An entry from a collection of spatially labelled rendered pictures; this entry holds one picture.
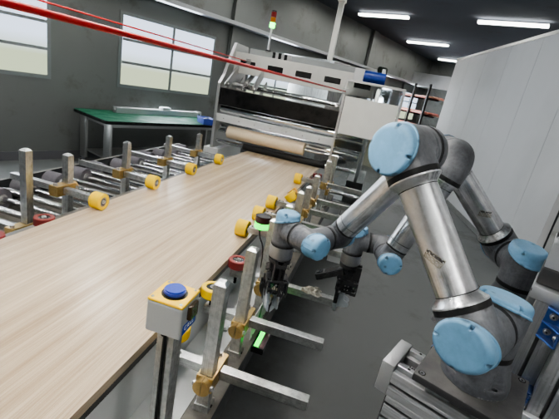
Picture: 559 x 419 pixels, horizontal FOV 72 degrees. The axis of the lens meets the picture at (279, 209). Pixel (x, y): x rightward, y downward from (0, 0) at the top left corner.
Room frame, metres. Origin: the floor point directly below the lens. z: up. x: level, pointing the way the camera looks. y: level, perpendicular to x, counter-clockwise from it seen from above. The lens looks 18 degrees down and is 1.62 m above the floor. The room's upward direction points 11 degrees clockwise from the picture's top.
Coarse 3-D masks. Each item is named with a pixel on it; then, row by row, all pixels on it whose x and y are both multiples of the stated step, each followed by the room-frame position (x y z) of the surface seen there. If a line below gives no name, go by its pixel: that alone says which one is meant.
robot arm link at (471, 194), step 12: (468, 180) 1.29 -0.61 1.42; (456, 192) 1.31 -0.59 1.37; (468, 192) 1.29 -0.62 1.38; (480, 192) 1.29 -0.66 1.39; (468, 204) 1.30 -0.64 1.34; (480, 204) 1.29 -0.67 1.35; (480, 216) 1.29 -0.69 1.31; (492, 216) 1.29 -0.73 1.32; (480, 228) 1.30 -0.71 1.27; (492, 228) 1.28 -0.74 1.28; (504, 228) 1.29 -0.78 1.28; (480, 240) 1.32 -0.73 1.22; (492, 240) 1.28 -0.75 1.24; (504, 240) 1.27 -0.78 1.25; (492, 252) 1.28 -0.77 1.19
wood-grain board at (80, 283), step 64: (192, 192) 2.18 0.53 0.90; (256, 192) 2.44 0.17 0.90; (0, 256) 1.11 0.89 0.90; (64, 256) 1.19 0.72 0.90; (128, 256) 1.28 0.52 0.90; (192, 256) 1.38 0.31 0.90; (0, 320) 0.82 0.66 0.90; (64, 320) 0.87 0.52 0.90; (128, 320) 0.92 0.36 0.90; (0, 384) 0.63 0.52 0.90; (64, 384) 0.66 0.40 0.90
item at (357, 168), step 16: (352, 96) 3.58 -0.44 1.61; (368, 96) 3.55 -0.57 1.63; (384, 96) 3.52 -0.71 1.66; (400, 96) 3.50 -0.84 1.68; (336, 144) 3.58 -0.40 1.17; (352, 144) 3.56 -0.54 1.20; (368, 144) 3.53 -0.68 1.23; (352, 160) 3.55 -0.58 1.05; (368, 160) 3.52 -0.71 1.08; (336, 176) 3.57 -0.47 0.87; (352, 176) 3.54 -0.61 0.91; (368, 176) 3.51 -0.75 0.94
